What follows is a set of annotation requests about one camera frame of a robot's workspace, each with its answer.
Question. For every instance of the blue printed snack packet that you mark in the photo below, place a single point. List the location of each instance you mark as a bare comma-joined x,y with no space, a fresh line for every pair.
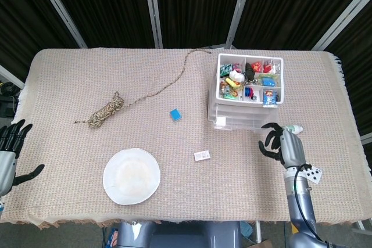
270,98

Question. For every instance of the blue plastic rings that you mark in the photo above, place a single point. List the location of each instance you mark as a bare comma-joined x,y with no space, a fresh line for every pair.
248,91

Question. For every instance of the clear plastic drawer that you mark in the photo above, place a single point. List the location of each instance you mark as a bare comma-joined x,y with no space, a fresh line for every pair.
250,123

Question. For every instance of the orange green candy packets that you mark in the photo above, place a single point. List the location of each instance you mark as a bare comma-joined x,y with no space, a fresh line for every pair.
231,91

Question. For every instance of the grey robot torso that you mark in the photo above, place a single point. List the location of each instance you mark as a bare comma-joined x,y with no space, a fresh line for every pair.
174,235

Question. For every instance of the small white paper packet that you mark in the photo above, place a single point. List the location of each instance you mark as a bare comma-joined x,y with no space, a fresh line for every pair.
202,155

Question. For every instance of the red snack packet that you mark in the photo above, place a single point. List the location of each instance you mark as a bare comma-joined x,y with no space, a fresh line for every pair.
257,66

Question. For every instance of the blue white block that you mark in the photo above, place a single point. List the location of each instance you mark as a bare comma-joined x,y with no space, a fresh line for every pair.
175,114

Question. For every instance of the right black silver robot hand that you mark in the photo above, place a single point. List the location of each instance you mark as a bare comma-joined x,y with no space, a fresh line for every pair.
292,149

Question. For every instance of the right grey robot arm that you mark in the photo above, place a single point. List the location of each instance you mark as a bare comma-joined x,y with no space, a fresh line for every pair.
302,207

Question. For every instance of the red white packet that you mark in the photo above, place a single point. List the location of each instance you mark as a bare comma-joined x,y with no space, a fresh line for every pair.
269,67

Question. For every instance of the blue green flat packet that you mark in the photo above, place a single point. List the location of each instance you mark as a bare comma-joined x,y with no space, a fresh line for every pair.
268,81

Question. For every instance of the green foil packet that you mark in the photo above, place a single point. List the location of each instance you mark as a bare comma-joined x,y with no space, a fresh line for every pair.
225,70

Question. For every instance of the pink candy wrapper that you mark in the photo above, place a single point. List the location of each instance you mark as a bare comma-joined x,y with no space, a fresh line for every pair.
236,66

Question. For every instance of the white table leg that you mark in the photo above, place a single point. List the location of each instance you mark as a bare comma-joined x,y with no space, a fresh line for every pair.
258,232

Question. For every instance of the white bottle green label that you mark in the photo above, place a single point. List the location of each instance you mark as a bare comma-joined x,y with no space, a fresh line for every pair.
295,129

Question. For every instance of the white metal frame post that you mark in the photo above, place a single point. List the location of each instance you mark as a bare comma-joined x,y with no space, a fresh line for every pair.
239,7
58,7
343,18
153,7

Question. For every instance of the white compartment tray with trinkets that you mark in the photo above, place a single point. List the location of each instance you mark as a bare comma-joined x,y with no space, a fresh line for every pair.
221,101

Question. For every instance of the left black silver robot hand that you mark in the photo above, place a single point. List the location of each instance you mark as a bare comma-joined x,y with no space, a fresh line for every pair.
7,166

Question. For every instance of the black pouch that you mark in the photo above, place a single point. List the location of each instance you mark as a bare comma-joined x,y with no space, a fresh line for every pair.
250,68

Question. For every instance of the beige woven tablecloth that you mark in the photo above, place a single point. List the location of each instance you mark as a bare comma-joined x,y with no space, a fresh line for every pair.
116,85

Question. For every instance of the yellow small item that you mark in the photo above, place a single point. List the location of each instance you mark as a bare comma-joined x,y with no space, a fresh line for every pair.
229,81

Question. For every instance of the spades playing card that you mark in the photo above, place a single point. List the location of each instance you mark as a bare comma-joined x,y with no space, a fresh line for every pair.
317,176

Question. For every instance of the black pleated curtain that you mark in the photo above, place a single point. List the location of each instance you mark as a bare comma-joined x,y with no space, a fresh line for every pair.
110,4

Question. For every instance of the white round lump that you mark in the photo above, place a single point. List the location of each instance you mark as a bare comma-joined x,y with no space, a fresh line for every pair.
237,76

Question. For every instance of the white paper plate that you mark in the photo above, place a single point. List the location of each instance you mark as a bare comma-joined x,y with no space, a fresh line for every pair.
130,176

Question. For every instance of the blue red floor packet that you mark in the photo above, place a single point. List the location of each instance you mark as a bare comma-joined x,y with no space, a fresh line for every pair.
112,237

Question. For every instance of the white square pad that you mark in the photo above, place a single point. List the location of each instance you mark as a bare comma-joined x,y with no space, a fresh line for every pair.
221,121

